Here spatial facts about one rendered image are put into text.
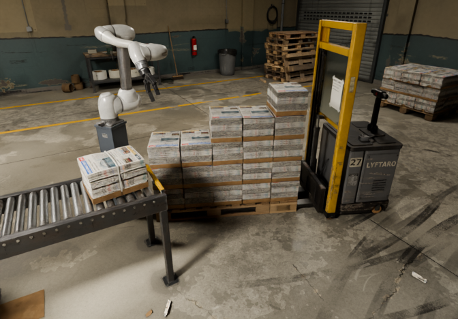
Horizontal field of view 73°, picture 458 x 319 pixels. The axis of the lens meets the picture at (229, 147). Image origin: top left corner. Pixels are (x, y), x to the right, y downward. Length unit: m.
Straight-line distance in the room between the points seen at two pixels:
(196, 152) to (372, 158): 1.65
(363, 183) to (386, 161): 0.29
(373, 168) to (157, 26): 7.56
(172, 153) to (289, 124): 1.10
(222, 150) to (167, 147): 0.50
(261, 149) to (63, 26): 7.10
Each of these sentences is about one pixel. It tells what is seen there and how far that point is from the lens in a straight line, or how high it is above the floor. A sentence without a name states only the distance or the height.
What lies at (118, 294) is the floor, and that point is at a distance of 2.71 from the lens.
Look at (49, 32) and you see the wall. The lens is 9.13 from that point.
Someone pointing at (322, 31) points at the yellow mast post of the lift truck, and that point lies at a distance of 3.40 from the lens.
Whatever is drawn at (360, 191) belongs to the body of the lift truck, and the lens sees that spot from 3.35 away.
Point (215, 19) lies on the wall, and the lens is 10.19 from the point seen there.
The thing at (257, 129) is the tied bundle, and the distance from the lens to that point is 2.83.
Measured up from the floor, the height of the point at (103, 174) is 1.00.
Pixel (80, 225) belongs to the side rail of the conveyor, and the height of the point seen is 0.76.
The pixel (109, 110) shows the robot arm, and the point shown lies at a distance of 2.93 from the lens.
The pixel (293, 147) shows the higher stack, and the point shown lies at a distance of 3.00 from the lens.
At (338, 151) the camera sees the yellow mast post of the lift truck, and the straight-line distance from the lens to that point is 2.96.
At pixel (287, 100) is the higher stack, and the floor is 1.21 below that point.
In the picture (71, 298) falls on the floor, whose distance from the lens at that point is 2.81.
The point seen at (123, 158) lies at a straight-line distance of 2.22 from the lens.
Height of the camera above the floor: 1.97
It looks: 25 degrees down
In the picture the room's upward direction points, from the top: straight up
